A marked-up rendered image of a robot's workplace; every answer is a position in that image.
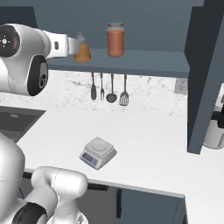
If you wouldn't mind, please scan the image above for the dark blue base cupboard door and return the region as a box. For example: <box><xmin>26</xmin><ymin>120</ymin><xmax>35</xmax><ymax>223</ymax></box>
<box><xmin>115</xmin><ymin>187</ymin><xmax>187</xmax><ymax>224</ymax></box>

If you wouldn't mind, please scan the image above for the amber honey bottle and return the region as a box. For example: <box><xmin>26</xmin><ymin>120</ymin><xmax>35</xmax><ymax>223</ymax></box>
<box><xmin>73</xmin><ymin>31</ymin><xmax>92</xmax><ymax>63</ymax></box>

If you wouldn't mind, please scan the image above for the grey sink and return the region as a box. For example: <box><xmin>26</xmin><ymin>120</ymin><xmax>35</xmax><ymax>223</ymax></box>
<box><xmin>0</xmin><ymin>105</ymin><xmax>47</xmax><ymax>144</ymax></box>

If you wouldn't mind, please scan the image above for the black hanging ladle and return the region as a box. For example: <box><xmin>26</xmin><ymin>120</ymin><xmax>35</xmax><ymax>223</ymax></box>
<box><xmin>105</xmin><ymin>73</ymin><xmax>118</xmax><ymax>104</ymax></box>

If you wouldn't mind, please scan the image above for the grey round appliance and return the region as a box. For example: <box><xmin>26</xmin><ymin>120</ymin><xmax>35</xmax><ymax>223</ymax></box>
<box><xmin>202</xmin><ymin>94</ymin><xmax>224</xmax><ymax>150</ymax></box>

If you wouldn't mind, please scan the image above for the dark blue cabinet door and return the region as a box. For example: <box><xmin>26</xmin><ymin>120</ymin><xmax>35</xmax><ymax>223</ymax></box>
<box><xmin>184</xmin><ymin>0</ymin><xmax>224</xmax><ymax>155</ymax></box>

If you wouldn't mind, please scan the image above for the grey dishwasher front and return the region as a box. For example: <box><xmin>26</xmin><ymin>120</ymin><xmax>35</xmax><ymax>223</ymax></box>
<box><xmin>76</xmin><ymin>183</ymin><xmax>117</xmax><ymax>224</ymax></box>

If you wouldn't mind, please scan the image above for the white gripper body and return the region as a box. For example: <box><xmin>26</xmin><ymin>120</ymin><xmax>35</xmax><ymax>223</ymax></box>
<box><xmin>67</xmin><ymin>37</ymin><xmax>81</xmax><ymax>57</ymax></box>

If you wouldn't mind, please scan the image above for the orange glass jar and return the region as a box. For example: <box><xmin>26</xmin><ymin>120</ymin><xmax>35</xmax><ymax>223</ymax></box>
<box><xmin>106</xmin><ymin>22</ymin><xmax>126</xmax><ymax>59</ymax></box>

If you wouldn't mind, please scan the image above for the hanging metal fork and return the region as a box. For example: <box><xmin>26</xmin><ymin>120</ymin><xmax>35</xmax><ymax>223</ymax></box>
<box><xmin>99</xmin><ymin>73</ymin><xmax>105</xmax><ymax>102</ymax></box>

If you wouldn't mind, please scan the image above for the dark blue wall cabinet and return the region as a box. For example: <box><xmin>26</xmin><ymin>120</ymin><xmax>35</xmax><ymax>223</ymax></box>
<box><xmin>0</xmin><ymin>0</ymin><xmax>206</xmax><ymax>79</ymax></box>

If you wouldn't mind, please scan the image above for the grey wall socket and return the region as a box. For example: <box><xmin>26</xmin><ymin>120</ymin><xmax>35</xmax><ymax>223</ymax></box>
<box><xmin>173</xmin><ymin>77</ymin><xmax>188</xmax><ymax>95</ymax></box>

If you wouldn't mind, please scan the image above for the black dishwasher handle bar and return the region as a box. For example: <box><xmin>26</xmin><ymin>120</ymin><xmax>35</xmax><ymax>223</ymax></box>
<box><xmin>22</xmin><ymin>171</ymin><xmax>109</xmax><ymax>193</ymax></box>

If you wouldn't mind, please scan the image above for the black cupboard door handle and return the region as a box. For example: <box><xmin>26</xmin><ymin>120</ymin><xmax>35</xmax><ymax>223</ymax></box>
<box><xmin>115</xmin><ymin>188</ymin><xmax>123</xmax><ymax>220</ymax></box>

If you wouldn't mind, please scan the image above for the black hanging spoon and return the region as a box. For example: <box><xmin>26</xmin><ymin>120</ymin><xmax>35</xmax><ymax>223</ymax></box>
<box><xmin>90</xmin><ymin>72</ymin><xmax>97</xmax><ymax>102</ymax></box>

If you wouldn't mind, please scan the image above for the hanging slotted spatula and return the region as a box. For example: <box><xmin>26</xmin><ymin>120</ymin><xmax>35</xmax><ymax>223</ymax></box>
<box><xmin>118</xmin><ymin>73</ymin><xmax>130</xmax><ymax>107</ymax></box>

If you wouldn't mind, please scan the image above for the white digital scale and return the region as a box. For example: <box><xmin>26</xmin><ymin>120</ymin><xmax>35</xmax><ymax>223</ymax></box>
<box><xmin>79</xmin><ymin>136</ymin><xmax>118</xmax><ymax>171</ymax></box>

